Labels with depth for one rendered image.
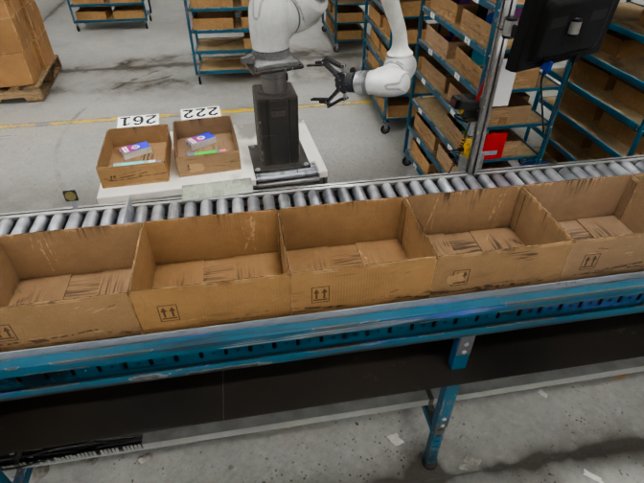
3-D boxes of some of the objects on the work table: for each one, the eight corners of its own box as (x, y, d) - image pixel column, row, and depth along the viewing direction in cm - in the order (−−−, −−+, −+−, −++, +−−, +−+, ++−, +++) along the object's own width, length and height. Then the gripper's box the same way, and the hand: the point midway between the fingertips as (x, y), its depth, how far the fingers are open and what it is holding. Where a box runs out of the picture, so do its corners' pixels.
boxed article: (217, 143, 238) (215, 136, 236) (193, 150, 231) (192, 144, 229) (209, 138, 242) (208, 131, 240) (186, 146, 235) (184, 139, 233)
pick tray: (232, 132, 248) (230, 114, 241) (241, 169, 219) (240, 149, 212) (175, 139, 242) (172, 121, 236) (178, 177, 213) (173, 157, 207)
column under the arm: (248, 147, 235) (241, 80, 215) (300, 142, 240) (297, 77, 219) (254, 173, 216) (247, 103, 195) (310, 167, 220) (310, 98, 200)
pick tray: (172, 142, 240) (168, 123, 234) (170, 181, 211) (165, 161, 204) (112, 148, 235) (106, 128, 229) (102, 189, 206) (95, 169, 200)
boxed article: (152, 152, 230) (150, 146, 228) (125, 160, 224) (123, 153, 222) (148, 147, 234) (146, 140, 232) (121, 154, 229) (119, 148, 226)
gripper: (362, 112, 196) (318, 110, 206) (358, 47, 184) (311, 48, 194) (354, 117, 190) (309, 114, 201) (350, 50, 178) (302, 51, 189)
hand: (312, 81), depth 197 cm, fingers open, 13 cm apart
